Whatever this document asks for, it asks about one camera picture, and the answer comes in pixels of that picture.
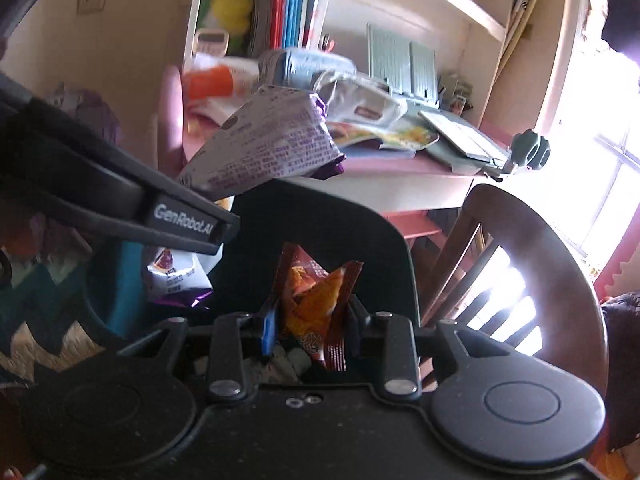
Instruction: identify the window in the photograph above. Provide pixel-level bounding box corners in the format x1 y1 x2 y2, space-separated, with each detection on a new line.
540 35 640 272

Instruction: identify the small white purple snack packet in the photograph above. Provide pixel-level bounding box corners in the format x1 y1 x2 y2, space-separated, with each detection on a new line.
144 247 216 312

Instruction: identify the large white purple snack packet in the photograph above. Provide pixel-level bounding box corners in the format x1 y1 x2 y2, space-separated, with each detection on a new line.
175 85 347 206

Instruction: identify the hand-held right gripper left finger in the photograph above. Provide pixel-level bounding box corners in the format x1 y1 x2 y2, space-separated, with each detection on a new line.
150 305 281 405

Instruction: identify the colourful picture book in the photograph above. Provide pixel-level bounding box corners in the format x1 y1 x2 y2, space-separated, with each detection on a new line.
325 120 441 152

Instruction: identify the orange snack packet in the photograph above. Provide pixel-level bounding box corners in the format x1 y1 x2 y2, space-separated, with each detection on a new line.
272 242 365 372

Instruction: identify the blue grey pencil case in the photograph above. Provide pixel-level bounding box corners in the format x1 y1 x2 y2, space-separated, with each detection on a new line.
257 47 359 87

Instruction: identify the chevron patterned rug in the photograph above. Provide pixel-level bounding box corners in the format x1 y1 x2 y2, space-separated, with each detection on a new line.
0 240 109 387

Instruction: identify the orange tissue pack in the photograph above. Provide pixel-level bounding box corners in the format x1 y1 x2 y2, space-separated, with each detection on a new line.
182 55 261 102

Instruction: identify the green book stand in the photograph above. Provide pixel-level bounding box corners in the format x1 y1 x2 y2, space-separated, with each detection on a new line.
366 22 441 107

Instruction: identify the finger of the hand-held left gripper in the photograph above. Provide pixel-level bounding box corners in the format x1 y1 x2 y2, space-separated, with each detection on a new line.
141 187 242 257

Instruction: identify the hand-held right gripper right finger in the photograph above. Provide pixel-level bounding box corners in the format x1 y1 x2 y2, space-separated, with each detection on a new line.
347 294 483 402

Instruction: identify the dark teal trash bin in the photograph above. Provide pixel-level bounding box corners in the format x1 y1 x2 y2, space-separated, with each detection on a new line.
85 178 422 386

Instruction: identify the pink desk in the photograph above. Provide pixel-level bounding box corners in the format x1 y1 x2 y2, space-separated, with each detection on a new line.
150 65 506 242

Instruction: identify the small photo card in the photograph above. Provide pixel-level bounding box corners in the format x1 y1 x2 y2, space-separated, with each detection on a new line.
440 75 474 112

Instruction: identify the yellow plush toy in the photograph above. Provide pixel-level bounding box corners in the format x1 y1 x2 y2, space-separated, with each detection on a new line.
210 0 254 34

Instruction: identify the brown wooden chair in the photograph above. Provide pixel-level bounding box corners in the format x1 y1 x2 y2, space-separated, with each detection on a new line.
420 183 609 456

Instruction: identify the row of upright books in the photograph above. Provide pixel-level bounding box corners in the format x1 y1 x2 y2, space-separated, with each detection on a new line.
240 0 327 57

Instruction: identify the white digital timer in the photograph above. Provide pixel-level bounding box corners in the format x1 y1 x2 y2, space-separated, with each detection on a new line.
192 29 230 56

